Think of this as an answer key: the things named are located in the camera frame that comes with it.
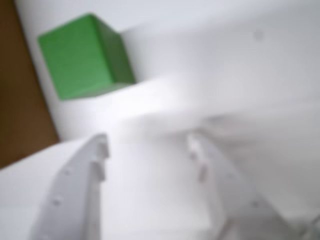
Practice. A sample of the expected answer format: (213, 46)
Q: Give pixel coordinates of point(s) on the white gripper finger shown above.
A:
(72, 185)
(220, 190)

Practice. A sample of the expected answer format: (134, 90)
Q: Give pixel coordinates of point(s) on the green cube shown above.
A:
(82, 57)

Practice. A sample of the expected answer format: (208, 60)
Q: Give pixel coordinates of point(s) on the brown cardboard box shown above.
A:
(20, 95)

